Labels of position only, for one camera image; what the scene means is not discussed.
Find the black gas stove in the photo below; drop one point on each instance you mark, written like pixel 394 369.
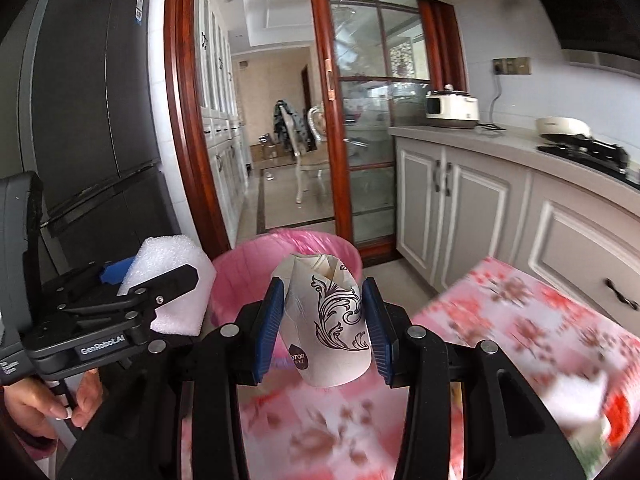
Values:
pixel 609 159

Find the small white foam block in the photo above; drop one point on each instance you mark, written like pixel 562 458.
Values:
pixel 575 401

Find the white kitchen cabinets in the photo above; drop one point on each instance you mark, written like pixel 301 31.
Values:
pixel 462 197

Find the pink floral tablecloth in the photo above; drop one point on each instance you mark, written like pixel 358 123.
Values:
pixel 465 400

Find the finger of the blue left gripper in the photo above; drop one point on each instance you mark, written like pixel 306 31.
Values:
pixel 115 272
pixel 160 290

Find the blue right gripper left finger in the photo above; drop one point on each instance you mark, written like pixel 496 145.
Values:
pixel 266 328

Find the black refrigerator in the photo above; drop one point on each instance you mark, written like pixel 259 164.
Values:
pixel 76 110

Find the person's left hand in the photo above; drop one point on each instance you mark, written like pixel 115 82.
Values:
pixel 30 404

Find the wooden glass sliding door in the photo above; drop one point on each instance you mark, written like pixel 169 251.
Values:
pixel 378 59

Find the wall power outlet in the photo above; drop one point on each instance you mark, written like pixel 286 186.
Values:
pixel 511 66

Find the white rice cooker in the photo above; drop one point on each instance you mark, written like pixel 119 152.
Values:
pixel 449 108

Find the white dining chair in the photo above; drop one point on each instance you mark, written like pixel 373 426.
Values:
pixel 305 143

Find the black range hood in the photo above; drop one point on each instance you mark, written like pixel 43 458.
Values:
pixel 597 33

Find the white patterned paper cup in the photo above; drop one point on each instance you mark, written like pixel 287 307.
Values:
pixel 323 327

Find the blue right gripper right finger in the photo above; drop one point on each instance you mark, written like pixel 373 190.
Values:
pixel 382 333

